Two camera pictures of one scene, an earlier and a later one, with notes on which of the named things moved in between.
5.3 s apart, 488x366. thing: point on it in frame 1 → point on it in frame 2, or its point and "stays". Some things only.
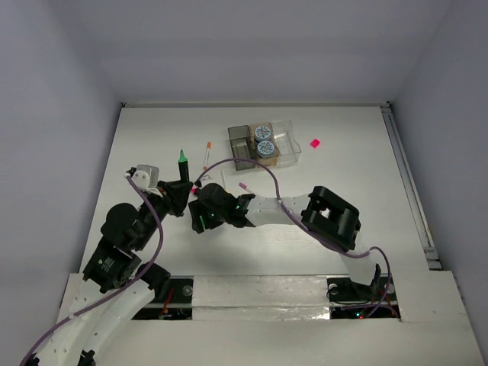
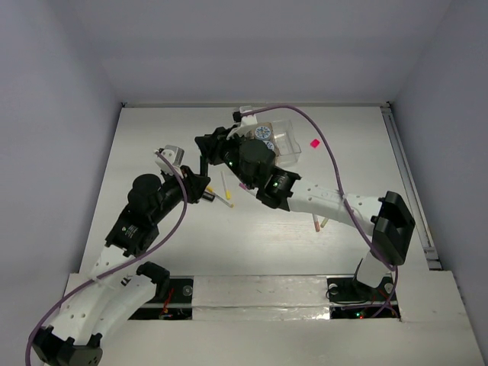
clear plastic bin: x=287 y=146 stays
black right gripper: x=198 y=208 → x=213 y=145
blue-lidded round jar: x=262 y=133 stays
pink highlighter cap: x=315 y=143 stays
